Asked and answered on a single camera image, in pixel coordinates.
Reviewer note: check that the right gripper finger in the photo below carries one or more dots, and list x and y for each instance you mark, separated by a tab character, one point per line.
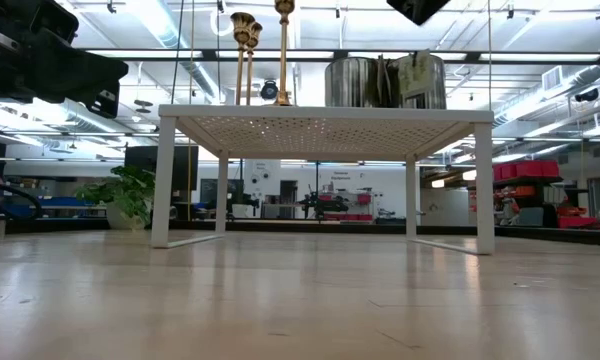
418	9

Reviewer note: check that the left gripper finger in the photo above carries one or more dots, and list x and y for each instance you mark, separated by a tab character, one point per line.
80	70
90	87

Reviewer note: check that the black display panel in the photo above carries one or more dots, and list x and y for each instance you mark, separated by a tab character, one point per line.
140	160

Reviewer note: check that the green potted plant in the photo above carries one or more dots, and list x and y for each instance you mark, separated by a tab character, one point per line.
125	192

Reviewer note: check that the white perforated riser shelf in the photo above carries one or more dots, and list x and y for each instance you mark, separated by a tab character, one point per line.
320	112

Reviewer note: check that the black ceiling spotlight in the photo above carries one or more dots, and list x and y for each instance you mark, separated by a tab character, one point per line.
269	90

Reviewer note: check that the red storage bins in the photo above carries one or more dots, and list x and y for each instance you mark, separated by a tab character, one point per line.
525	171

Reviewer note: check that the white shelf with red bins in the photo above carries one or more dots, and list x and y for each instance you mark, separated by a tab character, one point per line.
362	198

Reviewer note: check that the red storage crate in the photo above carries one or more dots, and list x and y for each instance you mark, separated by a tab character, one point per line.
577	222

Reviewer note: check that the black overhead frame crossbar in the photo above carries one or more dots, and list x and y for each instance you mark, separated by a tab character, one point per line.
480	56

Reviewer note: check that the black aluminium table frame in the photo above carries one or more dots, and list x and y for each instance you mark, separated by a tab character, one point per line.
330	227

